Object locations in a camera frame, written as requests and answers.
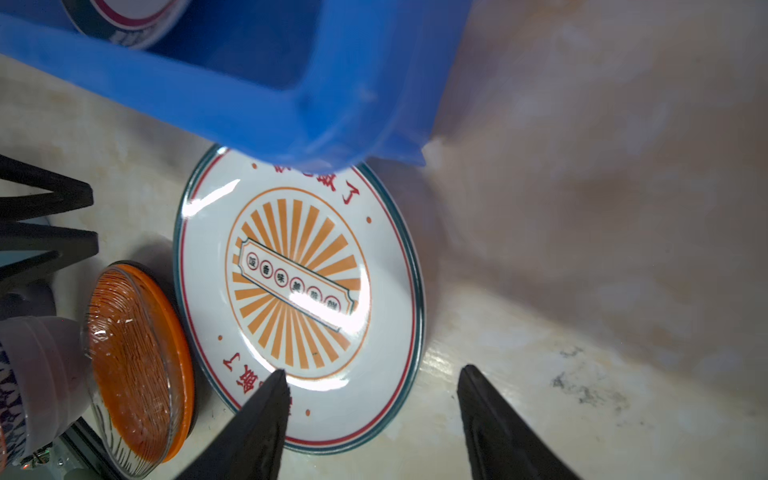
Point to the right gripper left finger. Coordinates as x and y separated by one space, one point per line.
252 443

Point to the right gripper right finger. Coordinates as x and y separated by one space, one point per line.
500 444

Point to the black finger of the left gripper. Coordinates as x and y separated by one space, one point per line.
54 248

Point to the clear ribbed glass plate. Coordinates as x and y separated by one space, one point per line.
142 385

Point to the green rimmed white plate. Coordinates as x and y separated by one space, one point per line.
134 24

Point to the sunburst pattern white plate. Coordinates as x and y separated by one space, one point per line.
313 275

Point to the blue plastic bin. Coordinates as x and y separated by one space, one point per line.
316 85

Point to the red patterned bowl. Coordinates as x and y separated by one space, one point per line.
44 389

